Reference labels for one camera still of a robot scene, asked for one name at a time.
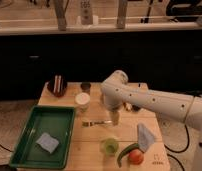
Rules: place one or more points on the red tomato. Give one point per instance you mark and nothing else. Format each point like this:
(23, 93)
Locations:
(136, 157)

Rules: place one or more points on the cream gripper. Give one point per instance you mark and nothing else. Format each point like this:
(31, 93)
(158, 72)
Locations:
(114, 116)

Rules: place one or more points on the small yellowish food piece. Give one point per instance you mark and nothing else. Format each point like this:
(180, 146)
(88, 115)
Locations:
(127, 106)

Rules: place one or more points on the blue sponge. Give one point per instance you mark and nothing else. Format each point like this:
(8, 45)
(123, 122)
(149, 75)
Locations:
(48, 143)

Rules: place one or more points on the dark bowl with chopsticks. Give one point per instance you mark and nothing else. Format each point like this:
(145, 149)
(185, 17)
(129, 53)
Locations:
(57, 86)

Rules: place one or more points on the silver metal fork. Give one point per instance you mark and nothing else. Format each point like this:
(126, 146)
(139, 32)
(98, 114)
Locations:
(92, 123)

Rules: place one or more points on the green plastic tray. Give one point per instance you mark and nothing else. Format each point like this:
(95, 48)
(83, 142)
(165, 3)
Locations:
(58, 122)

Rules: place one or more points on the blue folded cloth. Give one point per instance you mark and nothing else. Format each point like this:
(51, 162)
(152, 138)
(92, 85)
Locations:
(145, 137)

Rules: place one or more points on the green plastic cup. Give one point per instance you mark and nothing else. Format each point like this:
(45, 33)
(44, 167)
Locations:
(109, 146)

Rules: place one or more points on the small dark cup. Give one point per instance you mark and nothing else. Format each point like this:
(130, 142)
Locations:
(85, 86)

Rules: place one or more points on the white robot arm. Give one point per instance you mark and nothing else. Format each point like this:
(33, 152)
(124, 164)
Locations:
(180, 107)

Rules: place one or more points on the white round container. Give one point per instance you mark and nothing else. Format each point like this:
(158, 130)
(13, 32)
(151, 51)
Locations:
(82, 100)

